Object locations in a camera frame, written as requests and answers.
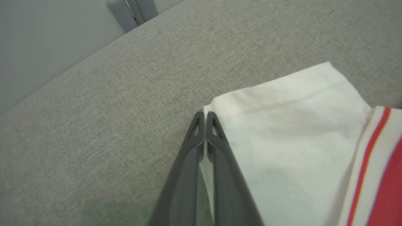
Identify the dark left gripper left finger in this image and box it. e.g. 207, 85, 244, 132
147, 111, 206, 226

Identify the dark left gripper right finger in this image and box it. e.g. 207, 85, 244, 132
206, 111, 265, 226

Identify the red white jersey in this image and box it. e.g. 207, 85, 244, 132
198, 62, 402, 226

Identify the grey fabric sofa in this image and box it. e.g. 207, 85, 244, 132
0, 0, 402, 226

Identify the grey metal post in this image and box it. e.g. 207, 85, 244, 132
106, 0, 159, 34

